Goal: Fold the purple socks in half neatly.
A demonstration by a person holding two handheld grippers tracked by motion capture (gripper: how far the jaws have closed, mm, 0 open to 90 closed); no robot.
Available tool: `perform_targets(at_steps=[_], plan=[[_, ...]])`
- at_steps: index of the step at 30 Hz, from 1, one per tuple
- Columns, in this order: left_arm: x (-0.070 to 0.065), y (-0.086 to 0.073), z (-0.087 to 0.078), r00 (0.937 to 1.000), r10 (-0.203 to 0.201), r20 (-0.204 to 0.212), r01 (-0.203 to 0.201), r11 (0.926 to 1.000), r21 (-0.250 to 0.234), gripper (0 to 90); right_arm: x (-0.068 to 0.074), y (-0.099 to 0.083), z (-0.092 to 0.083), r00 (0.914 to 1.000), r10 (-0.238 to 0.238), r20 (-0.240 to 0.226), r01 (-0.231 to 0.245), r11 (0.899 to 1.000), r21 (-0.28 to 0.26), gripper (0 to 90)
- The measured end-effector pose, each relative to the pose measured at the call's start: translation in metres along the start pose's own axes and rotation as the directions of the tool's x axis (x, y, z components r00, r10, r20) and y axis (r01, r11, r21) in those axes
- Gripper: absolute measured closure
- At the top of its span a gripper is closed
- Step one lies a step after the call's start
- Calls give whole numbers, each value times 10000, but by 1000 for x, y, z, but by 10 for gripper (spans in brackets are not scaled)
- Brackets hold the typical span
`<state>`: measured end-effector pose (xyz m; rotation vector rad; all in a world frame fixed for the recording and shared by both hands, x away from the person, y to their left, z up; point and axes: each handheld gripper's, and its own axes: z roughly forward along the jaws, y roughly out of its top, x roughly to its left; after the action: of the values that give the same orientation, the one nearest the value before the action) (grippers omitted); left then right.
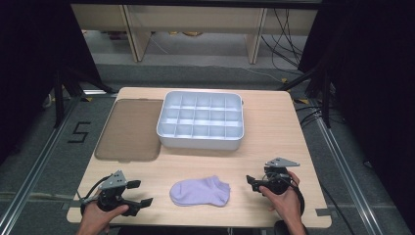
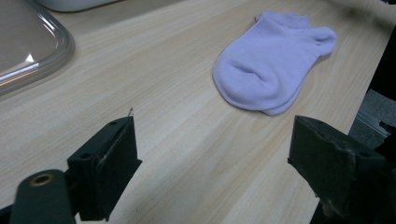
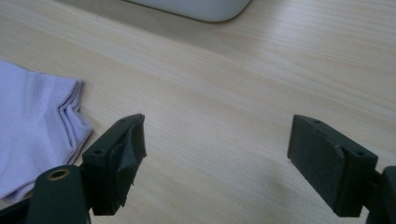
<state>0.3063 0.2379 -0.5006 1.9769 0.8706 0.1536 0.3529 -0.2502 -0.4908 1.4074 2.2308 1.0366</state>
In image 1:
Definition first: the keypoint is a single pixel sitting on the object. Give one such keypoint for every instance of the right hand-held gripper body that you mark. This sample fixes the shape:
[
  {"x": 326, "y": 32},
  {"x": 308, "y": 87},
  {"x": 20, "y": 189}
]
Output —
[{"x": 277, "y": 178}]

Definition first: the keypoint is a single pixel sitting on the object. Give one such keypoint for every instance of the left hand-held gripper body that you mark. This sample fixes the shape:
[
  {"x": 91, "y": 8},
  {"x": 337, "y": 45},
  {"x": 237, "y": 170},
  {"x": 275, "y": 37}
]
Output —
[{"x": 112, "y": 191}]

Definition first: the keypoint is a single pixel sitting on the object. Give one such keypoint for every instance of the light purple sock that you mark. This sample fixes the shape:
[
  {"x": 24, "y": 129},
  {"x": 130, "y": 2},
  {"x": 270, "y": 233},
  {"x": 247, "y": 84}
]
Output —
[{"x": 200, "y": 192}]

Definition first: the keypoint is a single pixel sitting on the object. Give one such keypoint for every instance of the white divided storage box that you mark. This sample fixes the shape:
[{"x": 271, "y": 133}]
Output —
[{"x": 200, "y": 119}]

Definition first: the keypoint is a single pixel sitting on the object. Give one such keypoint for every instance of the person's right hand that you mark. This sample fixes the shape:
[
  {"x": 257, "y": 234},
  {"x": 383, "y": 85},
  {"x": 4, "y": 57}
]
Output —
[{"x": 284, "y": 202}]

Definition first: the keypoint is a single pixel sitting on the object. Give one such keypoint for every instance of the person's left hand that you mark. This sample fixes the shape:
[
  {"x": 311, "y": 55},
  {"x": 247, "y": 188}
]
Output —
[{"x": 98, "y": 217}]

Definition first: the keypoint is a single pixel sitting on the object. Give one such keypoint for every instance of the brown translucent box lid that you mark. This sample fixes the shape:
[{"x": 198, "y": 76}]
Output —
[{"x": 130, "y": 130}]

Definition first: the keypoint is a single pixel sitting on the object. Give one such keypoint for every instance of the black metal stand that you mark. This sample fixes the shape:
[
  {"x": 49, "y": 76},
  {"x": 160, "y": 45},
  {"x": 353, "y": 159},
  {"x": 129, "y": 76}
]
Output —
[
  {"x": 65, "y": 94},
  {"x": 319, "y": 94}
]

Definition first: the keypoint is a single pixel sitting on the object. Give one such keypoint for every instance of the black curtain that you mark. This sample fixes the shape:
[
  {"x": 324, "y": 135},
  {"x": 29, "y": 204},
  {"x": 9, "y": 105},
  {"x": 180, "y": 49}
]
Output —
[
  {"x": 375, "y": 81},
  {"x": 29, "y": 65}
]

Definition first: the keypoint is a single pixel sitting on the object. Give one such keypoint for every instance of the beige wooden desk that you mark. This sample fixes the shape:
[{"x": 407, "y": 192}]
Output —
[{"x": 195, "y": 19}]

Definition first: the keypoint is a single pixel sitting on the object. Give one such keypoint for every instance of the aluminium floor rail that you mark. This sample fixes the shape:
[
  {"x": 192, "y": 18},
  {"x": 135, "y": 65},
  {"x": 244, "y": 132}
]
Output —
[
  {"x": 349, "y": 176},
  {"x": 36, "y": 163}
]

